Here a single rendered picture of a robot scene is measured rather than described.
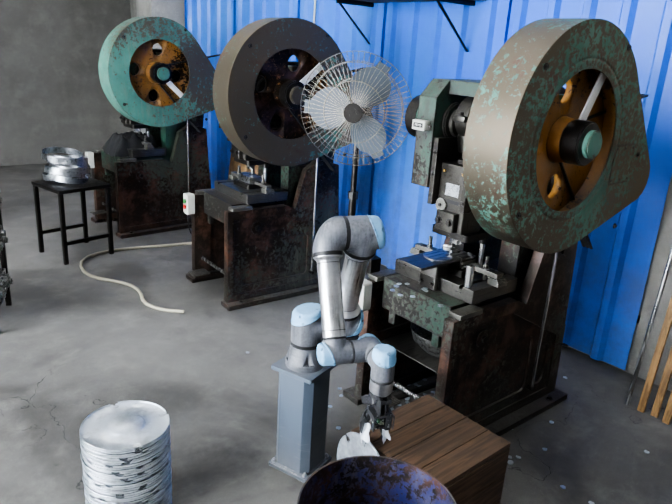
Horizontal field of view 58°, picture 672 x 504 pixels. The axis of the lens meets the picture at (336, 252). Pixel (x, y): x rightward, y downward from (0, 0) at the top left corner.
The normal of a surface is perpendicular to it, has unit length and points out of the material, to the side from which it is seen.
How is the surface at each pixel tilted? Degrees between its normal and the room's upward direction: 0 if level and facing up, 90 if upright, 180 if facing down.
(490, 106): 73
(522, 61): 50
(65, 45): 90
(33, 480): 0
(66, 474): 0
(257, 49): 90
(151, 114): 90
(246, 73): 90
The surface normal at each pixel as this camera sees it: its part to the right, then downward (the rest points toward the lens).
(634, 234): -0.78, 0.15
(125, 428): 0.06, -0.95
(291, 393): -0.54, 0.24
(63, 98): 0.62, 0.29
